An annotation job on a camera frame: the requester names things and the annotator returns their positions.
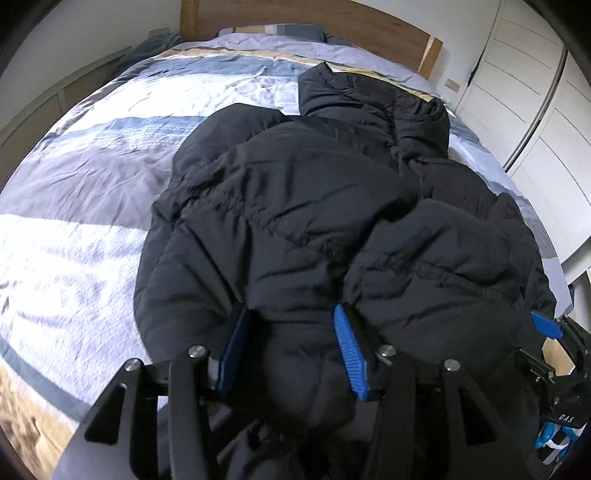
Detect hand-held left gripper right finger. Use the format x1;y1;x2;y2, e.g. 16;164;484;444
333;302;546;480

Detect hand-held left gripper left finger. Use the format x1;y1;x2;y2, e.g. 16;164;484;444
51;305;253;480

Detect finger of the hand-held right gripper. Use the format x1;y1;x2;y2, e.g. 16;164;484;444
530;310;591;366
514;348;557;386

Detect black puffer jacket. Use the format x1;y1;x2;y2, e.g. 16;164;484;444
133;62;557;480

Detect striped grey blue duvet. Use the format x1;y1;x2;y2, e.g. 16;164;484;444
0;34;570;462

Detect white wardrobe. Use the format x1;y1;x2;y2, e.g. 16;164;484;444
455;0;591;280

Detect grey radiator cover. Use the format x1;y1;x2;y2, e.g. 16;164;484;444
0;46;132;155

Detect teal cloth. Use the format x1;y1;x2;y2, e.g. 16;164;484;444
133;30;182;58

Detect blue grey pillow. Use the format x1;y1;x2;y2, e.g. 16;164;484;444
217;23;334;45

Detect wooden headboard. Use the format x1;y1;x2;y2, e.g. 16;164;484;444
180;0;444;79

